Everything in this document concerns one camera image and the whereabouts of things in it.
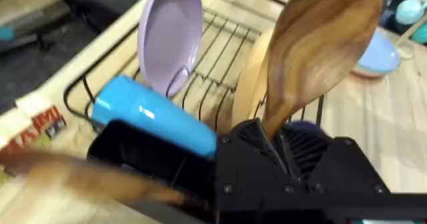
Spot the pink plate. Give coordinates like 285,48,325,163
350,65,388,80

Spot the light blue cup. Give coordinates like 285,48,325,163
91,74,218,159

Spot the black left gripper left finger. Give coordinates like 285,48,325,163
215,117,295,212

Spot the tan plate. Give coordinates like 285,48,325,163
231,27,275,129

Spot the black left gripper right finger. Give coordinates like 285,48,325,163
279,126,390,199

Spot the pale cup stand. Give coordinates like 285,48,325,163
395,13,427,60

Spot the dark blue cup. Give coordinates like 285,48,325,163
287,120,332,139

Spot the purple plate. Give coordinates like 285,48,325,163
137,0,204,98

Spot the teal cup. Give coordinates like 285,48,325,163
395,0,427,26
410,23,427,45

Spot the wooden spoon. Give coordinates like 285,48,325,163
261,0,383,140
0,149,204,207

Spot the printed cardboard box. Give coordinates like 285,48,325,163
0,92,69,188

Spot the black cutlery holder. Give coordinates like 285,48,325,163
86,119,218,218

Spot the light blue plate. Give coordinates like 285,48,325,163
352,29,402,75

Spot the black wire dish rack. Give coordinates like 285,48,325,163
63,0,325,135

